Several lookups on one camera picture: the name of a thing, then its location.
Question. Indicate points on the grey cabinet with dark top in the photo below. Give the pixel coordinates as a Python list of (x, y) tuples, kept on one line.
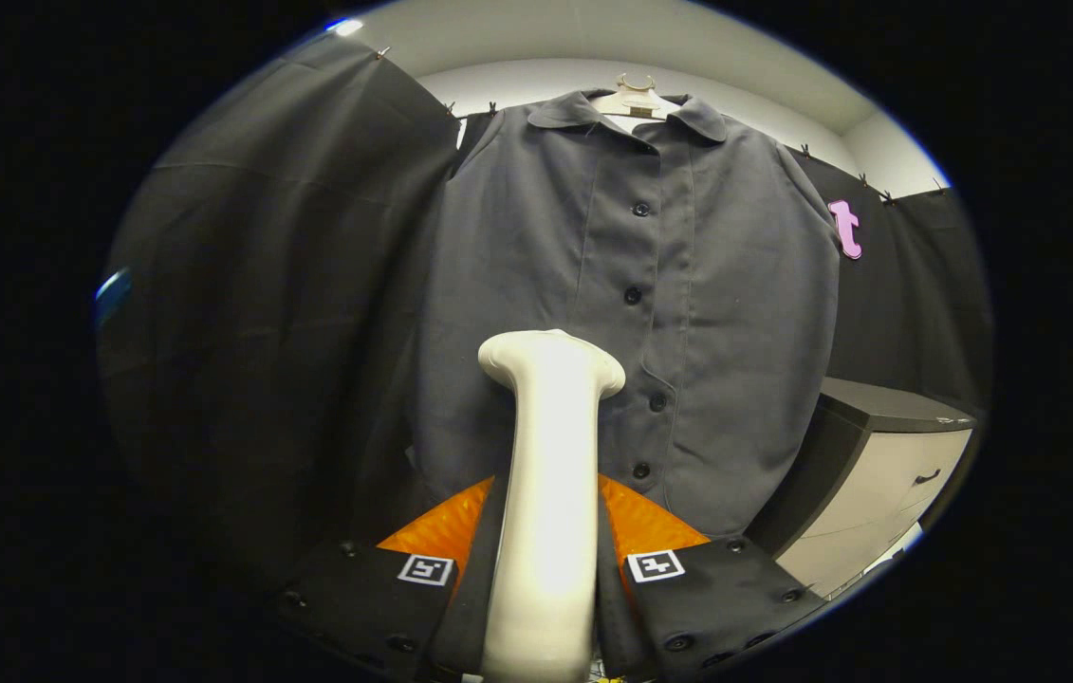
[(878, 484)]

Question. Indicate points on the cream clothes hanger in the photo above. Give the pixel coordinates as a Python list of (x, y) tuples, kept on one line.
[(636, 98)]

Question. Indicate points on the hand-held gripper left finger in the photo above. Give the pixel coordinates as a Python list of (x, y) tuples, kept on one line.
[(471, 617)]

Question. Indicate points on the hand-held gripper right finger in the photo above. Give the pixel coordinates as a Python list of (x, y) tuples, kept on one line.
[(614, 617)]

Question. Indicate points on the narrow ceiling light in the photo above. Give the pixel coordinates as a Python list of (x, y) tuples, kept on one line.
[(344, 27)]

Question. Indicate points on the dark grey button shirt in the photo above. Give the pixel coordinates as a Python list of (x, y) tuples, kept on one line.
[(536, 237)]

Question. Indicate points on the cream garment steamer head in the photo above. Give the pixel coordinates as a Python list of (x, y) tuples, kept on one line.
[(550, 493)]

